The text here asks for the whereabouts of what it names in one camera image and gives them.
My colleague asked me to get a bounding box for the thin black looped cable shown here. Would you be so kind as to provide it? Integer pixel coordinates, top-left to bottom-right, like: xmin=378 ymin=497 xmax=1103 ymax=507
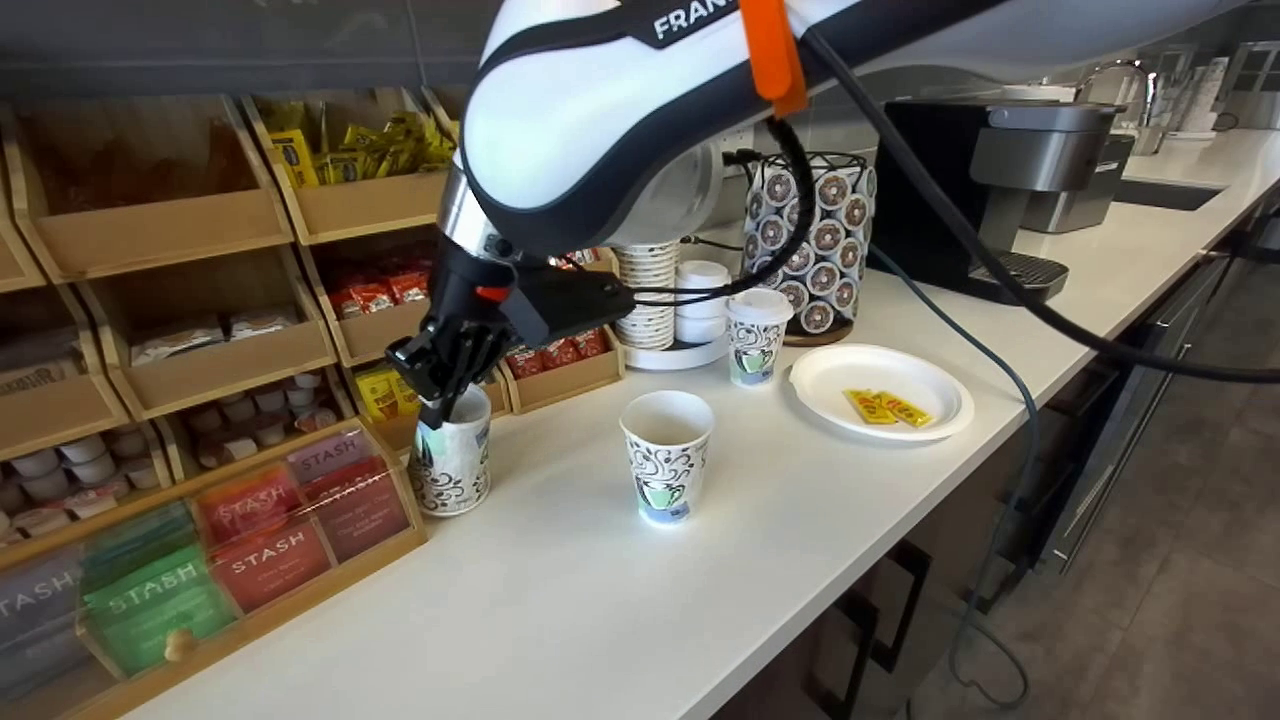
xmin=624 ymin=110 xmax=820 ymax=310

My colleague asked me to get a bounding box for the thin grey power cable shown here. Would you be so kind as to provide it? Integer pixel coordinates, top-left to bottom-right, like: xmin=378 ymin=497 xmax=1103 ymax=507
xmin=871 ymin=244 xmax=1046 ymax=613

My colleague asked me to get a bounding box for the silver metal faucet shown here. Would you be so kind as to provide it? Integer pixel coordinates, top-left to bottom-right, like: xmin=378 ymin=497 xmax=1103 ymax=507
xmin=1078 ymin=50 xmax=1205 ymax=152

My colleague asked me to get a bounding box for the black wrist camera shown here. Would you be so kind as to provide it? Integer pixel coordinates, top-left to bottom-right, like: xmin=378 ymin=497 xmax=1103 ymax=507
xmin=512 ymin=250 xmax=641 ymax=347

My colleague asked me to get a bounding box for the floral paper coffee cup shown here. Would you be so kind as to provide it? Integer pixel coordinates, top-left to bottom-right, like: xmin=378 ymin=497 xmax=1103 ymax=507
xmin=616 ymin=386 xmax=719 ymax=528
xmin=719 ymin=284 xmax=798 ymax=391
xmin=404 ymin=383 xmax=498 ymax=518

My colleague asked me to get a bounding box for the maroon tea bag stack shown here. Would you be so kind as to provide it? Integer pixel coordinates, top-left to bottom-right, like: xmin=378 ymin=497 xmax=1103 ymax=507
xmin=281 ymin=423 xmax=413 ymax=562

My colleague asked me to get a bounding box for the creamer cup pile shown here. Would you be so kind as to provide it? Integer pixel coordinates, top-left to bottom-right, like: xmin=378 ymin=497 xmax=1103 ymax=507
xmin=0 ymin=431 xmax=163 ymax=544
xmin=177 ymin=373 xmax=345 ymax=470

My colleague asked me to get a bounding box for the black wall plug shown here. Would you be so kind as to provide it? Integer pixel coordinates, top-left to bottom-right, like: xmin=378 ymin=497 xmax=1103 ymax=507
xmin=716 ymin=138 xmax=776 ymax=174

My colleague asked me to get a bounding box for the pale sugar packet pile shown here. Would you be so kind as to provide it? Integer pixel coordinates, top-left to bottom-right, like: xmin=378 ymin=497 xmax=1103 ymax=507
xmin=129 ymin=310 xmax=297 ymax=373

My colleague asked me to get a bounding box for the grey tea bag stack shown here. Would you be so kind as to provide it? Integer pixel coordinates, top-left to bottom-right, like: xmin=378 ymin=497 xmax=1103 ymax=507
xmin=0 ymin=546 xmax=119 ymax=715

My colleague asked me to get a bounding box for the white paper plate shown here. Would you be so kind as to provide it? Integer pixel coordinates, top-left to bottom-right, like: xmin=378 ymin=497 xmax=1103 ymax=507
xmin=782 ymin=340 xmax=976 ymax=446

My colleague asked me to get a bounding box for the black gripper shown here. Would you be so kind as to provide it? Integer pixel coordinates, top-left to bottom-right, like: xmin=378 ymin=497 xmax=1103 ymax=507
xmin=383 ymin=236 xmax=527 ymax=429

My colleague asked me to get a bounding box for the stack of white cup lids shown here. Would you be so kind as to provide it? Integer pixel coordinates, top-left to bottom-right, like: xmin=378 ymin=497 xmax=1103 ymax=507
xmin=671 ymin=255 xmax=738 ymax=347

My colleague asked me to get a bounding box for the grey floor cable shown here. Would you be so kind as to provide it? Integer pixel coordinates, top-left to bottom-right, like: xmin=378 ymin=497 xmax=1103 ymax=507
xmin=934 ymin=583 xmax=1038 ymax=720

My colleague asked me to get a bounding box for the red tea bag stack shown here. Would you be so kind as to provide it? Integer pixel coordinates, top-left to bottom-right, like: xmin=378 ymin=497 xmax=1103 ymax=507
xmin=194 ymin=462 xmax=338 ymax=616

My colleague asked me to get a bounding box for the patterned coffee pod container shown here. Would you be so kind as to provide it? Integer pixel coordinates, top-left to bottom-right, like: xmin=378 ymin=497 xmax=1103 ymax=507
xmin=738 ymin=147 xmax=880 ymax=344

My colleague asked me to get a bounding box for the grey countertop appliance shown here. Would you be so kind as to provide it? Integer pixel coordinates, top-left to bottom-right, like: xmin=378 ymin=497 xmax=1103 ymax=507
xmin=1018 ymin=122 xmax=1135 ymax=236

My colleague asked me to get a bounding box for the small white dish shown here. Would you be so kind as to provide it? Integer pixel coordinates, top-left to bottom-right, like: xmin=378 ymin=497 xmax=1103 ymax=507
xmin=619 ymin=334 xmax=734 ymax=376

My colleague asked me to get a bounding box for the tall stack of paper cups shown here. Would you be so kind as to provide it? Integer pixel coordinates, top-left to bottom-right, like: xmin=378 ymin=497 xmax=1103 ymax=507
xmin=616 ymin=239 xmax=683 ymax=352

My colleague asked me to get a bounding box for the green tea bag stack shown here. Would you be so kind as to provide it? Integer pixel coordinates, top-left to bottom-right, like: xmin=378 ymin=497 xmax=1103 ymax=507
xmin=78 ymin=500 xmax=242 ymax=674

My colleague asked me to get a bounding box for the black coffee machine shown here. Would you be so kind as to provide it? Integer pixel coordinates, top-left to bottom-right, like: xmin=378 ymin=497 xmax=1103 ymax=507
xmin=871 ymin=91 xmax=1126 ymax=305

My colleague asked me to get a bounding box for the yellow condiment packet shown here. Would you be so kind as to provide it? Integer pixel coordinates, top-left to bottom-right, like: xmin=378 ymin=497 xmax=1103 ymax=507
xmin=839 ymin=383 xmax=897 ymax=429
xmin=878 ymin=391 xmax=936 ymax=431

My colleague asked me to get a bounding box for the yellow sweetener packet pile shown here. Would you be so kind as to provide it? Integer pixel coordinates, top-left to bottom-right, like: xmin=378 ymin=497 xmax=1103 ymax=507
xmin=255 ymin=94 xmax=455 ymax=193

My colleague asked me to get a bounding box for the wooden tea bag box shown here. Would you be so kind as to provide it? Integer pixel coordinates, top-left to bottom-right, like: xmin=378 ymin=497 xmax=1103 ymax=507
xmin=0 ymin=416 xmax=434 ymax=720

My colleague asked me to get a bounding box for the dark sink basin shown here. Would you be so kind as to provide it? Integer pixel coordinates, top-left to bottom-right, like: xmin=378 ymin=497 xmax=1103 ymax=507
xmin=1109 ymin=174 xmax=1226 ymax=216

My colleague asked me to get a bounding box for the orange cable strap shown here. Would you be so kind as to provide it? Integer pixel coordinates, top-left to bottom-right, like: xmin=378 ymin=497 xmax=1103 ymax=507
xmin=738 ymin=0 xmax=818 ymax=119

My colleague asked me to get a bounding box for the yellow tea packet pile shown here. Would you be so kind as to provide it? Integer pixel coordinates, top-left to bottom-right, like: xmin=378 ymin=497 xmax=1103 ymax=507
xmin=352 ymin=362 xmax=426 ymax=431

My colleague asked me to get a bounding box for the red condiment packet pile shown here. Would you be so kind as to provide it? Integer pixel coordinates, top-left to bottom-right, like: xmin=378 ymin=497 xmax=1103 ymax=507
xmin=323 ymin=250 xmax=438 ymax=319
xmin=503 ymin=327 xmax=614 ymax=379

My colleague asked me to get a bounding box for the black metal stool frame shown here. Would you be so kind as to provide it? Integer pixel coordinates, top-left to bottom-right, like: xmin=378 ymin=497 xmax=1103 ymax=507
xmin=805 ymin=535 xmax=936 ymax=720

